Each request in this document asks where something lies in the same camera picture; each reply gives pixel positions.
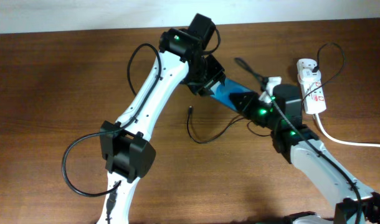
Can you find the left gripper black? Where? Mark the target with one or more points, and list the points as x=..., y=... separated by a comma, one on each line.
x=218, y=74

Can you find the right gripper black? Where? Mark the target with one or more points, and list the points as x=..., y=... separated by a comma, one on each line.
x=248, y=98

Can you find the blue screen Galaxy smartphone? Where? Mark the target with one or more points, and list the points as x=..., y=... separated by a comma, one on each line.
x=233, y=95

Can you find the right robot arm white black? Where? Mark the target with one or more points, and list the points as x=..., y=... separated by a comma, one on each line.
x=354, y=202

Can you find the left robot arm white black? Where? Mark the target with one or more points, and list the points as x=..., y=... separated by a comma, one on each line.
x=182, y=58

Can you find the white charger adapter plug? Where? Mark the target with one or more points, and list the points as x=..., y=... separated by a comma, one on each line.
x=306, y=75

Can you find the white power strip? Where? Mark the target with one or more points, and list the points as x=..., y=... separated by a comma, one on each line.
x=314, y=102

